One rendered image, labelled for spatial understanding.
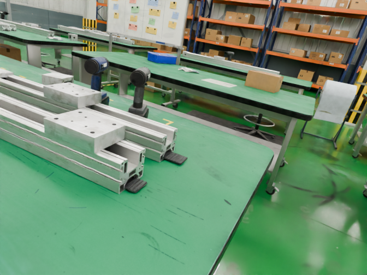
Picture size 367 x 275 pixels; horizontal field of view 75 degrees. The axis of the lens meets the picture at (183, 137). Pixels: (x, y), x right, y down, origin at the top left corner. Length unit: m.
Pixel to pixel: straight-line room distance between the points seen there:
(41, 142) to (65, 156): 0.07
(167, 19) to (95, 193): 3.43
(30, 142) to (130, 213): 0.36
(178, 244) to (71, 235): 0.19
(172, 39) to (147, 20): 0.52
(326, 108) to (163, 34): 2.62
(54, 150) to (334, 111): 3.74
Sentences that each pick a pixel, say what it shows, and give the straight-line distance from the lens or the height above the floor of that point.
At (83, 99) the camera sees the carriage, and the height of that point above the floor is 0.89.
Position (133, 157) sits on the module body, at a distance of 0.61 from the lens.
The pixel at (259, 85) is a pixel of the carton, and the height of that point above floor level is 0.82.
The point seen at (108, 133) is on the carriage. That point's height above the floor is 0.90.
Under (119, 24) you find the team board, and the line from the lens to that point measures 4.42.
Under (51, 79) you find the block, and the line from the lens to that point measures 1.26.
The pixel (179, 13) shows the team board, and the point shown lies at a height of 1.40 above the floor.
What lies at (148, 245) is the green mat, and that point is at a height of 0.78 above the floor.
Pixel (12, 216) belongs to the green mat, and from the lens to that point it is 0.57.
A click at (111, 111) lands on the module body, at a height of 0.86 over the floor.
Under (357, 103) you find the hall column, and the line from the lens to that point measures 6.00.
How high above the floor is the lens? 1.14
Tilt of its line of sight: 23 degrees down
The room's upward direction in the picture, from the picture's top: 10 degrees clockwise
